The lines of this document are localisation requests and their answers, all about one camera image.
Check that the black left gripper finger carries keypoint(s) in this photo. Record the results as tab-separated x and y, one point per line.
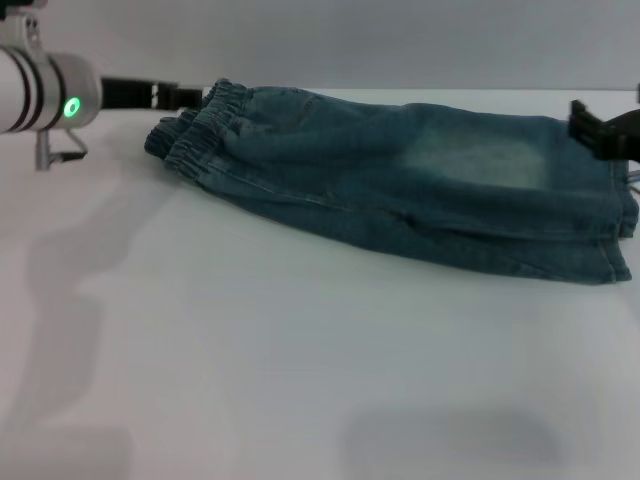
170	97

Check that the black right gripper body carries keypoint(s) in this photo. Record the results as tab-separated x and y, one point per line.
622	140

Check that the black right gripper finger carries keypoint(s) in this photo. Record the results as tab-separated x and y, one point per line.
587	127

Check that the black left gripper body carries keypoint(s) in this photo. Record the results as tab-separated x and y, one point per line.
127	93

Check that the blue denim shorts with embroidery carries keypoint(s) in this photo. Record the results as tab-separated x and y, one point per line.
400	190

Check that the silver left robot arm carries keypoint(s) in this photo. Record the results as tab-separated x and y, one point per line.
40	95

